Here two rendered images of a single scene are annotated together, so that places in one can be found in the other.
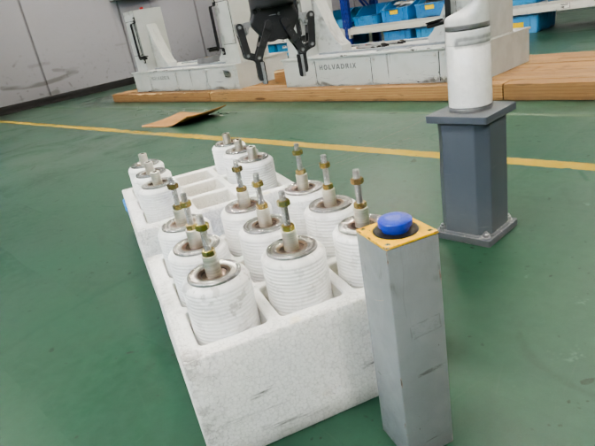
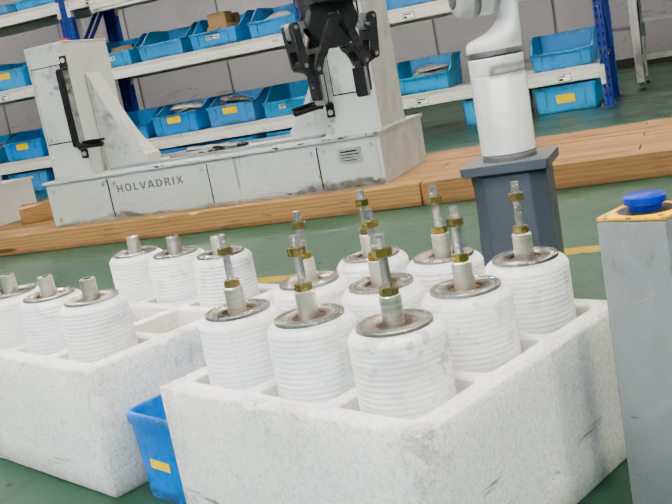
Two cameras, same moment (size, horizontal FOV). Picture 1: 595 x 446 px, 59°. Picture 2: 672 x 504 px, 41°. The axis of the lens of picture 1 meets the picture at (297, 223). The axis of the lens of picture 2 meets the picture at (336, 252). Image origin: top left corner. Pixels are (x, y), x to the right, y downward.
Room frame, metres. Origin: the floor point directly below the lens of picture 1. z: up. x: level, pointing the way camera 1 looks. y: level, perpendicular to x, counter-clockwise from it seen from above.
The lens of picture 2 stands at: (-0.08, 0.53, 0.50)
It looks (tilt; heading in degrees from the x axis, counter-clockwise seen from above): 11 degrees down; 334
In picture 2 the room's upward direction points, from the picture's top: 11 degrees counter-clockwise
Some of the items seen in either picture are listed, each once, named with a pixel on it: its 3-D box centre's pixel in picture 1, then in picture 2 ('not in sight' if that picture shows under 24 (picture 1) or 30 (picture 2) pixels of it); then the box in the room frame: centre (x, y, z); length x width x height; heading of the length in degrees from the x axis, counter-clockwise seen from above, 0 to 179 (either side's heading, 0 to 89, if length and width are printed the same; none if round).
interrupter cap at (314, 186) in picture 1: (303, 188); (371, 255); (0.96, -0.02, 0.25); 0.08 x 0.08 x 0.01
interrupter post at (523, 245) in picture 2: (361, 217); (523, 246); (0.74, -0.10, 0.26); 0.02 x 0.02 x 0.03
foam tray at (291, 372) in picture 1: (282, 307); (404, 415); (0.81, 0.05, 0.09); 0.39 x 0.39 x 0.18; 19
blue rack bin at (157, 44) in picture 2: not in sight; (175, 41); (6.34, -1.65, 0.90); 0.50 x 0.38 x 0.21; 132
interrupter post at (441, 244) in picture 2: (329, 197); (441, 246); (0.85, -0.06, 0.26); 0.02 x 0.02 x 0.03
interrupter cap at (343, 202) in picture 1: (330, 204); (443, 256); (0.85, -0.06, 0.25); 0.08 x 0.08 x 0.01
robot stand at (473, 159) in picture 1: (473, 172); (522, 242); (1.16, -0.43, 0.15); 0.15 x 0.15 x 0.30; 41
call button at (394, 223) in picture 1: (395, 225); (645, 203); (0.56, -0.11, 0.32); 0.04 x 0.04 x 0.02
